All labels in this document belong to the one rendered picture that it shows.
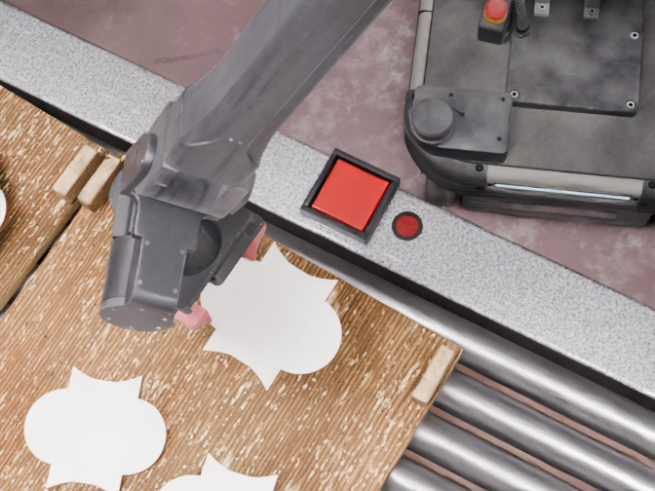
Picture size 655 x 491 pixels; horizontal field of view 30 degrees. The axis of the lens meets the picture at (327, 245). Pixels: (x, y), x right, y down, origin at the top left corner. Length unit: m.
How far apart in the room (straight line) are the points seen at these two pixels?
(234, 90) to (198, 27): 1.64
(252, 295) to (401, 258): 0.19
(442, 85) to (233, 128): 1.27
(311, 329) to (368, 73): 1.29
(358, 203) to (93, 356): 0.31
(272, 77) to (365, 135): 1.53
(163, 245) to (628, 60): 1.30
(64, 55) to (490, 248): 0.51
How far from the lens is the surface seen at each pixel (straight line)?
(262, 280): 1.12
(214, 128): 0.82
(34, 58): 1.39
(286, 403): 1.18
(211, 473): 1.17
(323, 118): 2.31
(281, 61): 0.76
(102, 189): 1.26
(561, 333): 1.22
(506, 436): 1.20
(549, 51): 2.08
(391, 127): 2.30
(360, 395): 1.18
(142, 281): 0.91
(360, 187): 1.25
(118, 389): 1.21
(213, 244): 1.02
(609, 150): 2.04
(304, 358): 1.10
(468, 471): 1.19
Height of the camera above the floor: 2.09
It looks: 71 degrees down
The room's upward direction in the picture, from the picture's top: 11 degrees counter-clockwise
